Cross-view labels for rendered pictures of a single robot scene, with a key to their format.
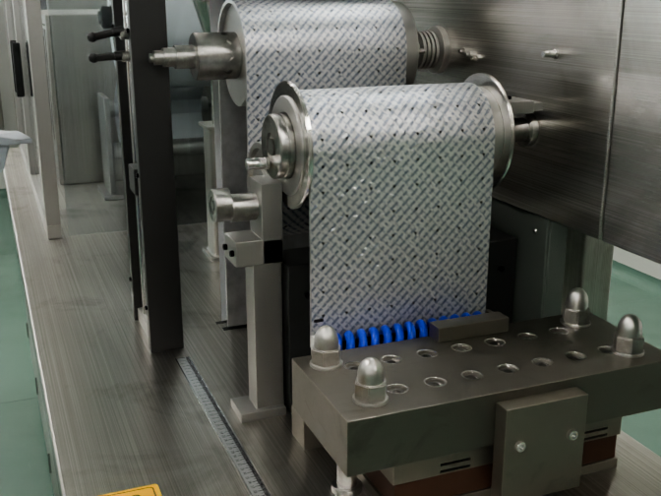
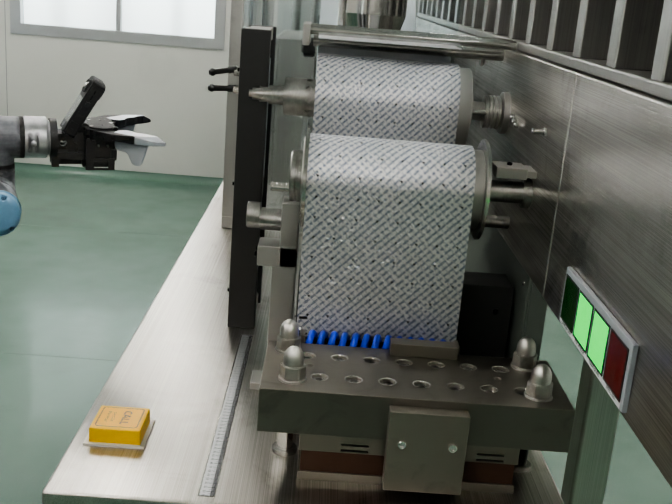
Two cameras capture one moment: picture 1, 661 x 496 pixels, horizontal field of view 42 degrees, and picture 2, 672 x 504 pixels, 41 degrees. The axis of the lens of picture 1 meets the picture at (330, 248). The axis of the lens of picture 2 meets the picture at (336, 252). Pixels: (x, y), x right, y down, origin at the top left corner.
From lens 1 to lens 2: 0.51 m
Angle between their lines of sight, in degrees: 20
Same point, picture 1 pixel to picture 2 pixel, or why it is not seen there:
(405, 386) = (327, 376)
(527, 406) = (410, 413)
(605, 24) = (565, 112)
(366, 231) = (349, 254)
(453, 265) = (427, 296)
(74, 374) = (161, 329)
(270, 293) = (283, 291)
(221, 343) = not seen: hidden behind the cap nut
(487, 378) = (396, 386)
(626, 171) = (557, 240)
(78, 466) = (116, 388)
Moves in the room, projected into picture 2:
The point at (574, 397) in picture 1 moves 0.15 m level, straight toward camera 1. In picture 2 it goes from (456, 416) to (385, 458)
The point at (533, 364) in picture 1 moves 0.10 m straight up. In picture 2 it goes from (445, 386) to (454, 314)
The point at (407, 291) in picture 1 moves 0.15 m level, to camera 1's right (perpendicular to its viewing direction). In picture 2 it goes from (383, 310) to (484, 331)
